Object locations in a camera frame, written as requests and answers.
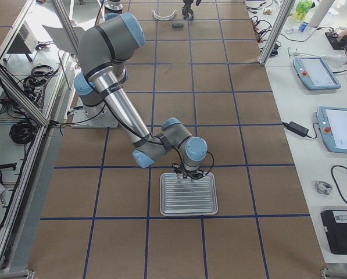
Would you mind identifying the black laptop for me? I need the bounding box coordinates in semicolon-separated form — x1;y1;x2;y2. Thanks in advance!
320;210;347;255

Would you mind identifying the ribbed metal tray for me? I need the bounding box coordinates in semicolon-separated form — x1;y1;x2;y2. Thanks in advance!
160;173;219;216

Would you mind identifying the blue teach pendant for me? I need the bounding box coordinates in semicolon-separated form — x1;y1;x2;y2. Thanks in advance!
316;106;347;153
293;57;341;91

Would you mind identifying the near blue teach pendant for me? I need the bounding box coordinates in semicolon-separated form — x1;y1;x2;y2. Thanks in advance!
316;106;347;153

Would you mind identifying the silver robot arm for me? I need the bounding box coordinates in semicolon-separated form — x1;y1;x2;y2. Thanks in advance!
78;12;208;180

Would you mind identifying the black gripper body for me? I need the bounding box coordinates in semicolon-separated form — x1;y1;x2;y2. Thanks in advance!
182;0;193;12
172;164;204;180

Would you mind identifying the green drink bottle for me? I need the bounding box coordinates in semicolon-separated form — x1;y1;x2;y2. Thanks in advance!
293;0;314;22

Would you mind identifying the far blue teach pendant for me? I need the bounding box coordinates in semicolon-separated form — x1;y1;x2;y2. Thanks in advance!
293;57;341;91

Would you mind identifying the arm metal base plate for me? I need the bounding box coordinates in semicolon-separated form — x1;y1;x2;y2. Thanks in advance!
71;99;119;128

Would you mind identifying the black brake pad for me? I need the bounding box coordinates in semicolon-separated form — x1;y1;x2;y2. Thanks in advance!
171;23;184;28

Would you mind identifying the white curved plastic bracket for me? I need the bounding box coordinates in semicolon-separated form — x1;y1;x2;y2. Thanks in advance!
151;10;177;21

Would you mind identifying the black power adapter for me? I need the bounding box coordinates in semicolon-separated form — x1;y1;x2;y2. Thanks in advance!
282;121;309;137

